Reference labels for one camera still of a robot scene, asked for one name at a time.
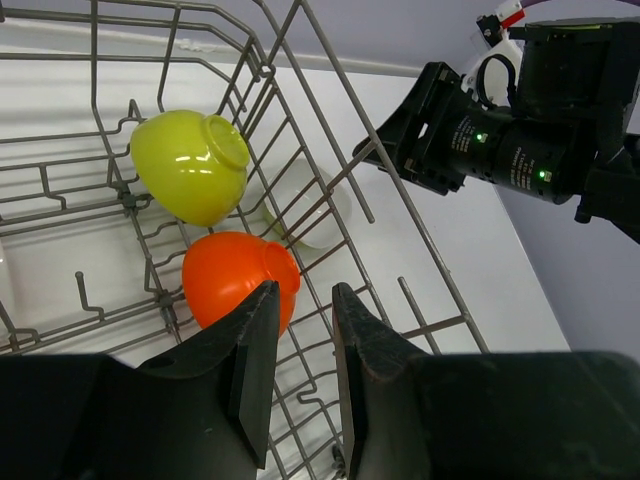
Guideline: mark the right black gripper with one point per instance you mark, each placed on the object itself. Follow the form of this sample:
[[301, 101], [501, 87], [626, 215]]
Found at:
[[565, 117]]

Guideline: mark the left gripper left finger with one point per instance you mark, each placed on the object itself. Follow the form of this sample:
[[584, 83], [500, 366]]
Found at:
[[200, 410]]

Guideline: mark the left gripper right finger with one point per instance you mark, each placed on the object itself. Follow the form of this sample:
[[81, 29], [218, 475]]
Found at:
[[407, 414]]

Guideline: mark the orange-red bowl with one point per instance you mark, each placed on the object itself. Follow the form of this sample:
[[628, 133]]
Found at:
[[221, 269]]

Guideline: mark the lime green bowl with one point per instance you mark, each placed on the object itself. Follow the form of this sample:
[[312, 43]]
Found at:
[[194, 165]]

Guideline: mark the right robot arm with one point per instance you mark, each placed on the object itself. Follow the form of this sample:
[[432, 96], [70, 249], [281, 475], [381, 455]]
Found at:
[[611, 194]]

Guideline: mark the square white bowl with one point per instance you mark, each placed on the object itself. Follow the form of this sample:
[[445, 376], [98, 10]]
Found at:
[[298, 196]]

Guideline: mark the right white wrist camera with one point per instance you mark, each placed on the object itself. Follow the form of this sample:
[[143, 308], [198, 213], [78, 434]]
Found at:
[[499, 57]]

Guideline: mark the grey wire dish rack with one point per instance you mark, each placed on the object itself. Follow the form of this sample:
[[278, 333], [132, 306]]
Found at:
[[107, 255]]

